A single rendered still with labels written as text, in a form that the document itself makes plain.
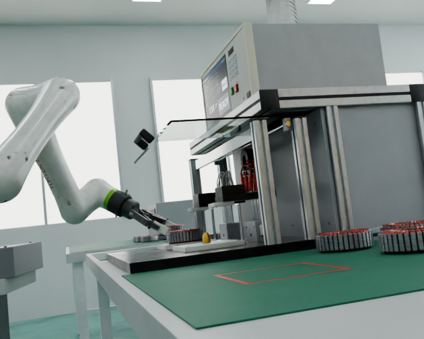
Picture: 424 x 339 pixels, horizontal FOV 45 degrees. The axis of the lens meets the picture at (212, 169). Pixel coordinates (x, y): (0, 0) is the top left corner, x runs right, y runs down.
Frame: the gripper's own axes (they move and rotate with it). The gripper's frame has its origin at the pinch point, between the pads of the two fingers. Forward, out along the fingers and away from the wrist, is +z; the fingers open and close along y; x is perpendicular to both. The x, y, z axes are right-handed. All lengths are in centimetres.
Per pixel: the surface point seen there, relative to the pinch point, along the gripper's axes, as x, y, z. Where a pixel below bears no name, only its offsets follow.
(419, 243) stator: -35, -90, 73
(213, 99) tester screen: -48, -29, 7
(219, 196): -25, -53, 28
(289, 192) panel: -32, -39, 42
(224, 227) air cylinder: -14.3, -29.0, 26.4
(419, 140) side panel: -57, -43, 67
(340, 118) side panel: -54, -55, 49
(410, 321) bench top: -31, -136, 71
